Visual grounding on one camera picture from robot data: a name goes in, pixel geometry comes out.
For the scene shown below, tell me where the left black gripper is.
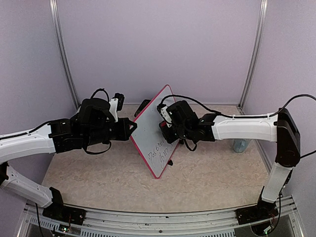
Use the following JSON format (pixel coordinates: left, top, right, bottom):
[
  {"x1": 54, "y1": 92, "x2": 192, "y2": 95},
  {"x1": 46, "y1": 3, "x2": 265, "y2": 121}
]
[{"x1": 83, "y1": 118, "x2": 137, "y2": 147}]

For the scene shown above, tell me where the red whiteboard eraser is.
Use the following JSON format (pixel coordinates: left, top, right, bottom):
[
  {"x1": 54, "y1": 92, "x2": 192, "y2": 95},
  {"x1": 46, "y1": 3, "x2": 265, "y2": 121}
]
[{"x1": 159, "y1": 121, "x2": 167, "y2": 127}]

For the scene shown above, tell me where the pink framed whiteboard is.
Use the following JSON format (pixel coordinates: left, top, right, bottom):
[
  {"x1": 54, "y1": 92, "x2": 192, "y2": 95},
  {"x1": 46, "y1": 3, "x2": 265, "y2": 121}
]
[{"x1": 131, "y1": 84, "x2": 179, "y2": 179}]

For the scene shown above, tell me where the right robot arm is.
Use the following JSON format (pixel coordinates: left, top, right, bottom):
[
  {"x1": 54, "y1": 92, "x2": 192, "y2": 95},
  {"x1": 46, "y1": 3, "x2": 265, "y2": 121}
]
[{"x1": 157, "y1": 100, "x2": 301, "y2": 219}]

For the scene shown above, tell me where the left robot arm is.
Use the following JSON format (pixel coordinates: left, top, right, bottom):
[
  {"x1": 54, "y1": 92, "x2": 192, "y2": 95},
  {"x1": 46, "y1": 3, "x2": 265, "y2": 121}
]
[{"x1": 0, "y1": 98, "x2": 137, "y2": 220}]

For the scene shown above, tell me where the black floral square plate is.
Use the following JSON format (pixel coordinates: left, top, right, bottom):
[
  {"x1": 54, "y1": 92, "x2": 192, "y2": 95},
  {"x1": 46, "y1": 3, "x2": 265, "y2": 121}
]
[{"x1": 134, "y1": 99, "x2": 151, "y2": 118}]

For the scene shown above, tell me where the light blue mug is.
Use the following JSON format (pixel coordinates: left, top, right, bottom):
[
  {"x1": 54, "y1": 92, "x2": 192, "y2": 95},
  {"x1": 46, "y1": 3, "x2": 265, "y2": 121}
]
[{"x1": 233, "y1": 139, "x2": 251, "y2": 154}]

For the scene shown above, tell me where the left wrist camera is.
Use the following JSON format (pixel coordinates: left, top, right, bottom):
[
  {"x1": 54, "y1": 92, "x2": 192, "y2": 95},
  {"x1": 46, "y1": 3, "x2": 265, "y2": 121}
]
[{"x1": 109, "y1": 93, "x2": 125, "y2": 122}]

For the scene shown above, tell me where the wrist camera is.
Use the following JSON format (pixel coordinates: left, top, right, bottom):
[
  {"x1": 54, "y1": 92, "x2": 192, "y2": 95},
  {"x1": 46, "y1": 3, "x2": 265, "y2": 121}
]
[
  {"x1": 157, "y1": 104, "x2": 172, "y2": 127},
  {"x1": 109, "y1": 93, "x2": 125, "y2": 122}
]

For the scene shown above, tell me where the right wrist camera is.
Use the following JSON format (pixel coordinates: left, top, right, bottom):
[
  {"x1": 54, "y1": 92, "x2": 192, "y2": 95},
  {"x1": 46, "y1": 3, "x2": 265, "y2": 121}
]
[{"x1": 157, "y1": 104, "x2": 172, "y2": 127}]

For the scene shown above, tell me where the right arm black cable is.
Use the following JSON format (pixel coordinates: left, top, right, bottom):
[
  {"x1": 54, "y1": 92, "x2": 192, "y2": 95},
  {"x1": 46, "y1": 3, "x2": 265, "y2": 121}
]
[{"x1": 160, "y1": 94, "x2": 316, "y2": 158}]

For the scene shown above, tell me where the front aluminium rail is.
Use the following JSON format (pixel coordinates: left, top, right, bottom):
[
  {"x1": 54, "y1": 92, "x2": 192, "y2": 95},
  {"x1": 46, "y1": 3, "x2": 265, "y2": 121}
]
[{"x1": 17, "y1": 196, "x2": 304, "y2": 237}]

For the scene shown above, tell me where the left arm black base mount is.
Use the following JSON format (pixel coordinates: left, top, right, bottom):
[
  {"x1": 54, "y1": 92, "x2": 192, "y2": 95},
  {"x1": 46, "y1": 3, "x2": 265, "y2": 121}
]
[{"x1": 42, "y1": 187, "x2": 86, "y2": 226}]

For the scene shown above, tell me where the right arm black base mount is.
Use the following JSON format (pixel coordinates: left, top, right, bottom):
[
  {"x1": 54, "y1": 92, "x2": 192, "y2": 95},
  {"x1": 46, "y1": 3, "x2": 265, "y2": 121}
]
[{"x1": 236, "y1": 197, "x2": 278, "y2": 225}]

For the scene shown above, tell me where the left aluminium frame post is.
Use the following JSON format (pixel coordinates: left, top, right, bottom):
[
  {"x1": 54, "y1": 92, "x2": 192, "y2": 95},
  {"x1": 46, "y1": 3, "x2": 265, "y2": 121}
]
[{"x1": 49, "y1": 0, "x2": 80, "y2": 109}]

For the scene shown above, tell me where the aluminium frame post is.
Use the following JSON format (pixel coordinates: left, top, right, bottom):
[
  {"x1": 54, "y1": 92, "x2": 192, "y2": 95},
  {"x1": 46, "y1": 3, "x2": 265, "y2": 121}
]
[
  {"x1": 49, "y1": 0, "x2": 80, "y2": 109},
  {"x1": 238, "y1": 0, "x2": 268, "y2": 109}
]

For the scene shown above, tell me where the right aluminium frame post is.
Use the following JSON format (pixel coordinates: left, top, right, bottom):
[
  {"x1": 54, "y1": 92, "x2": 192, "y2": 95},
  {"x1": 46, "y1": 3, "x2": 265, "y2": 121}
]
[{"x1": 238, "y1": 0, "x2": 268, "y2": 109}]

